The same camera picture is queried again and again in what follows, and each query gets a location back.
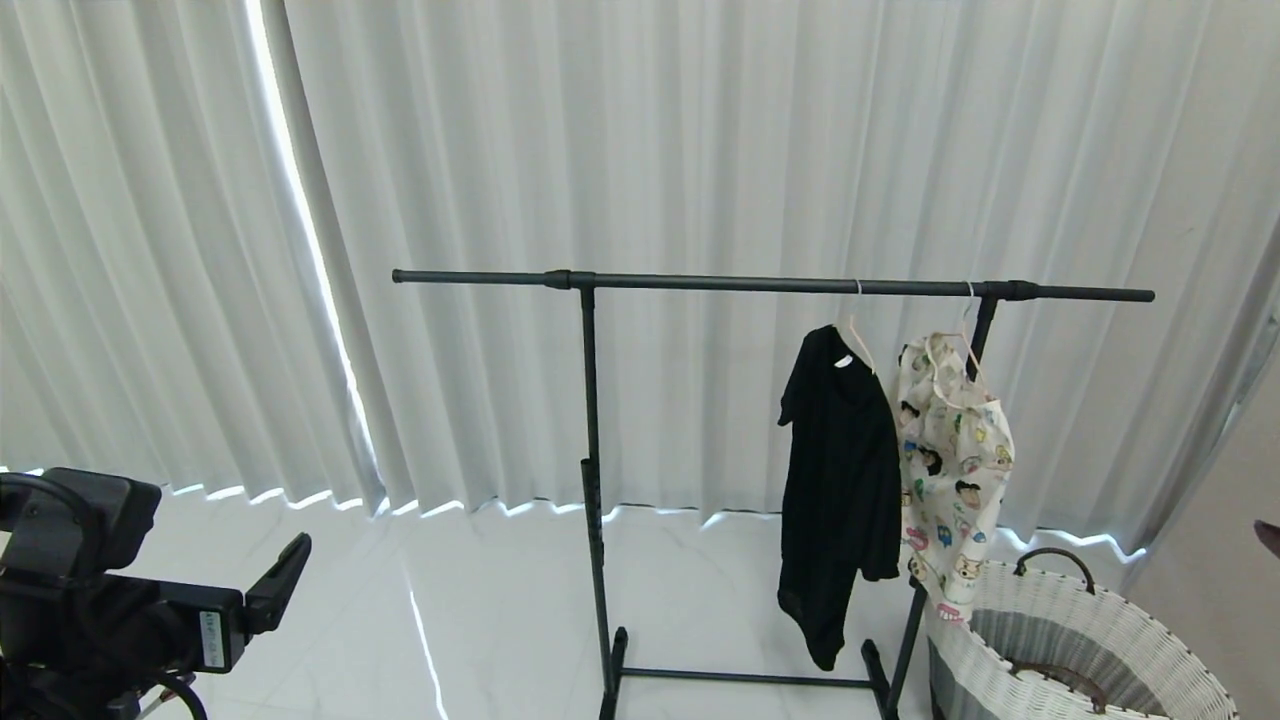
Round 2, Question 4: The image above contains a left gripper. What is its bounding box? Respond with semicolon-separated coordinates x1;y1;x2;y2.
0;533;313;691

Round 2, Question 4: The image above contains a cream printed garment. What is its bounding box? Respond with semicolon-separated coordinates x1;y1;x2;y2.
895;332;1016;626

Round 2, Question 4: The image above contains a pink clothes hanger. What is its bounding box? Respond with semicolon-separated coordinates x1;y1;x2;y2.
922;283;993;406
835;280;878;376

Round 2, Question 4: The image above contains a black garment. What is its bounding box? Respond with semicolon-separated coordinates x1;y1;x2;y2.
776;324;904;673

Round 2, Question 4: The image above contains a white laundry basket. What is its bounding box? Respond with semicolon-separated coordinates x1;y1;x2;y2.
927;547;1241;720

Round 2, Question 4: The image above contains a black clothes rack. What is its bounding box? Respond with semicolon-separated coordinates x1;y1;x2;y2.
392;268;1156;720

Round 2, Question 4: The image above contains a white curtain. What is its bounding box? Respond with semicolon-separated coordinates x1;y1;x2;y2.
0;0;1280;561

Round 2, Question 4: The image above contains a black cable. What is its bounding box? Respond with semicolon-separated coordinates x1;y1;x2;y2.
150;672;209;720

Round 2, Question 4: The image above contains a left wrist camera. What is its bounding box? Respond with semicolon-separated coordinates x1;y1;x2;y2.
0;468;163;579

